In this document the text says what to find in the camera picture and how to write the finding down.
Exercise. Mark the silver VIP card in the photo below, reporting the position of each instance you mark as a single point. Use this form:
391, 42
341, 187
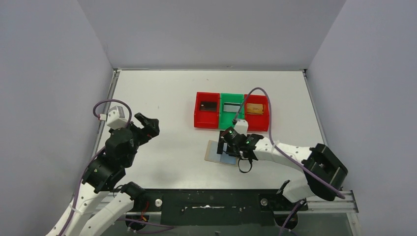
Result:
231, 107

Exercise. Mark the black credit card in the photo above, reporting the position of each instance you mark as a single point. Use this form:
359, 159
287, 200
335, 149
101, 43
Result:
208, 106

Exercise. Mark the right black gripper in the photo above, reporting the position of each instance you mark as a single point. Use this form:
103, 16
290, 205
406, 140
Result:
222, 146

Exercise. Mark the right red plastic bin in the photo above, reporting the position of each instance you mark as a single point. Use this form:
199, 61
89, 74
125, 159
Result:
257, 123

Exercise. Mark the left red plastic bin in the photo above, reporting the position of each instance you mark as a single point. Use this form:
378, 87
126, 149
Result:
202, 119

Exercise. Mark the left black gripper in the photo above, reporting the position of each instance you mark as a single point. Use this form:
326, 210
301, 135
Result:
141, 131

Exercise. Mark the red plastic bin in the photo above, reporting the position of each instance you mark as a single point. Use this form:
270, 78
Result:
202, 119
257, 123

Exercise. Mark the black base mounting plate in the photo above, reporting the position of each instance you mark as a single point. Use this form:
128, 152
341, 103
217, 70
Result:
212, 207

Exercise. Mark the green plastic bin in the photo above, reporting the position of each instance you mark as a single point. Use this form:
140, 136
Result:
226, 118

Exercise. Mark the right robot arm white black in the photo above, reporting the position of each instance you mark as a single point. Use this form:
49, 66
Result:
322, 172

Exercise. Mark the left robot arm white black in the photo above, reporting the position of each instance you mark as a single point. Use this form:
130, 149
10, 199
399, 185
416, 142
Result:
101, 176

